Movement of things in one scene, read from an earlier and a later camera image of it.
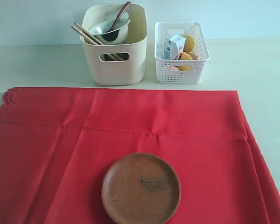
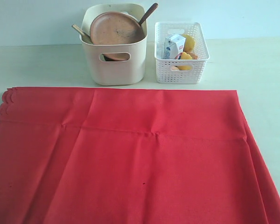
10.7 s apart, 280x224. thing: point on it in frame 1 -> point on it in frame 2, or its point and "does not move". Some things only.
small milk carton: x=173 y=45 does not move
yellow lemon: x=190 y=43 does not move
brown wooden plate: x=141 y=188 -> x=112 y=28
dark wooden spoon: x=111 y=34 -> x=150 y=11
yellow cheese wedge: x=185 y=56 does not move
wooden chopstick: x=116 y=55 -> x=78 y=29
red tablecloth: x=50 y=146 does not move
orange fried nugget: x=193 y=56 does not move
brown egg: x=175 y=68 does not move
